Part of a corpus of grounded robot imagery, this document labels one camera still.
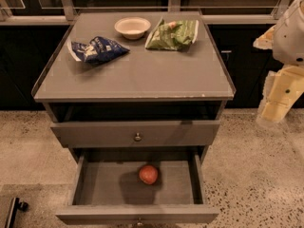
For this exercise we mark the grey top drawer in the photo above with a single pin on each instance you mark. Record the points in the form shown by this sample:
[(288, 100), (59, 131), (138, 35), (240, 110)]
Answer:
[(121, 134)]

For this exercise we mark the red apple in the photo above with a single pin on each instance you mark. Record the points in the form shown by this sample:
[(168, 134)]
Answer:
[(148, 174)]

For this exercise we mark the green chip bag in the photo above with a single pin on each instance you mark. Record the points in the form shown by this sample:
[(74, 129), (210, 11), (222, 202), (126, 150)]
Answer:
[(175, 35)]

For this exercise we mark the white paper bowl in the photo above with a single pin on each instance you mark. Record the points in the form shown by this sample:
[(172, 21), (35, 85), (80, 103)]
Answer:
[(132, 28)]

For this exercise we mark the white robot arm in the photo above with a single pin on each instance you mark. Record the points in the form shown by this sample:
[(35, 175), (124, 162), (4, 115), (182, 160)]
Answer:
[(288, 38)]

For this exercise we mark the black object on floor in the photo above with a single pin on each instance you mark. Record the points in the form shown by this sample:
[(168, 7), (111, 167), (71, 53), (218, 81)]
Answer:
[(15, 206)]

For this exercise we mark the metal top drawer knob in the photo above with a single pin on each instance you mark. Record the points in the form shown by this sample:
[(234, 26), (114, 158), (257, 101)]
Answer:
[(138, 137)]

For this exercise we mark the blue chip bag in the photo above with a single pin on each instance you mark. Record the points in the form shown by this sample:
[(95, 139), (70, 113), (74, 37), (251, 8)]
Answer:
[(98, 51)]

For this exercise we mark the grey drawer cabinet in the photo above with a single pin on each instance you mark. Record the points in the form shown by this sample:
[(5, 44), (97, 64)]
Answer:
[(142, 85)]

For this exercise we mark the dark cabinet handle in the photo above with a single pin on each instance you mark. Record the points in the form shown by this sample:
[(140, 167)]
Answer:
[(225, 55)]

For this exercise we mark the grey open middle drawer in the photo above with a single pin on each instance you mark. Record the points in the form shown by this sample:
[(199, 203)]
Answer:
[(108, 190)]

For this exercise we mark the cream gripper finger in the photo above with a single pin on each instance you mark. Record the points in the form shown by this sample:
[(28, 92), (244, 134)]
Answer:
[(281, 90), (265, 41)]

